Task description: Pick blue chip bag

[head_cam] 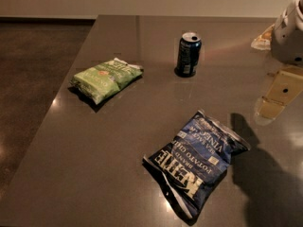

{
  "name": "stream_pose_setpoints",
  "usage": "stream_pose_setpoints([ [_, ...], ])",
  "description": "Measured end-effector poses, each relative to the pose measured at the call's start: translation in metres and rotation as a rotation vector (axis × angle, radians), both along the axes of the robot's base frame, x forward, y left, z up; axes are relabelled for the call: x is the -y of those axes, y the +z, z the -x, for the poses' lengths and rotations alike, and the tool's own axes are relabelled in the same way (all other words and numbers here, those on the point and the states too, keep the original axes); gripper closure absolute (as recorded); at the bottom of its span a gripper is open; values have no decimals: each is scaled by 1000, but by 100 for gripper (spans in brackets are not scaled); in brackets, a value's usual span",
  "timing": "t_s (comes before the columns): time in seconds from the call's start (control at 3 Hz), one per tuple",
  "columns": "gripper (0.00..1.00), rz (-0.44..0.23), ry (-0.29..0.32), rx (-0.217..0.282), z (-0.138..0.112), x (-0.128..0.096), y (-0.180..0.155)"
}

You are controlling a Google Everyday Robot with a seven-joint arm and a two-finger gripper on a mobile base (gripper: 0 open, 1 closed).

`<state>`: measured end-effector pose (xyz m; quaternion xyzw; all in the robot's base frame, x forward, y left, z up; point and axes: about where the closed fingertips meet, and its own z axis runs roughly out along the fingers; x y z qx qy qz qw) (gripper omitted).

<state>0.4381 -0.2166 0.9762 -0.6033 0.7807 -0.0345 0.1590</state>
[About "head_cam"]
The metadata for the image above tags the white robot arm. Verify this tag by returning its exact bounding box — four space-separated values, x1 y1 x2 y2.
251 0 303 125

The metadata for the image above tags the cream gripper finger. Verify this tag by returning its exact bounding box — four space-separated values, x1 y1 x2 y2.
254 97 285 126

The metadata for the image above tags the dark blue soda can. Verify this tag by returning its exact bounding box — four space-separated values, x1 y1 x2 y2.
175 31 202 78

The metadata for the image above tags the blue Kettle chip bag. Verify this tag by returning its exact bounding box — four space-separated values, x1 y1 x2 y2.
142 111 250 225

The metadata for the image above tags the green Kettle chip bag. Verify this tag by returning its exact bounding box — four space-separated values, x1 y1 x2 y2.
70 58 143 105

